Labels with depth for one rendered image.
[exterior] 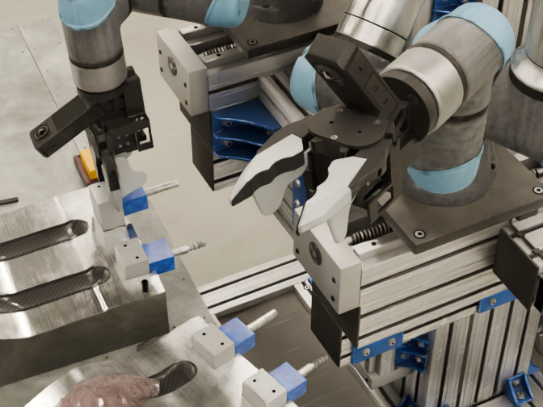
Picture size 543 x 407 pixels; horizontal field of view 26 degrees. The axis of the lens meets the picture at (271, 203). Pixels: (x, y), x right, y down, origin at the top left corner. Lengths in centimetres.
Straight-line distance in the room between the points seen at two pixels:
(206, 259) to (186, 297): 119
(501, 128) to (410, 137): 39
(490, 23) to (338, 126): 22
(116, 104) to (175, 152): 164
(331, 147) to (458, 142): 21
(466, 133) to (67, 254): 76
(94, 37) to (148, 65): 207
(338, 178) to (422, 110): 14
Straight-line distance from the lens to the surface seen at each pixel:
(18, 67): 229
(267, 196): 102
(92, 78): 161
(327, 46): 99
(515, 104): 146
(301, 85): 127
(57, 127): 167
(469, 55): 113
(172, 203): 314
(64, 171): 203
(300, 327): 254
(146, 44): 373
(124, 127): 167
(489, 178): 161
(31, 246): 179
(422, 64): 109
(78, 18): 156
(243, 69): 195
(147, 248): 172
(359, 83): 100
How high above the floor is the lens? 210
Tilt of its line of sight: 42 degrees down
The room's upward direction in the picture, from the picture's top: straight up
